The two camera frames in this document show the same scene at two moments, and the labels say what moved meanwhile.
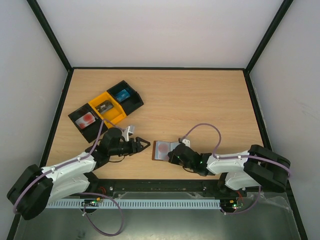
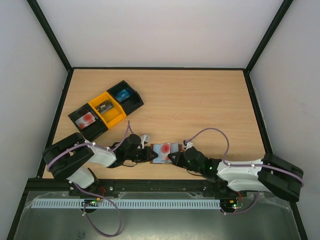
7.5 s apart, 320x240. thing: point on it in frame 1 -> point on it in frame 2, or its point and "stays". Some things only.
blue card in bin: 122,95 stays
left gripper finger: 139,147 -> 153,155
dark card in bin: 104,106 stays
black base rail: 212,186 stays
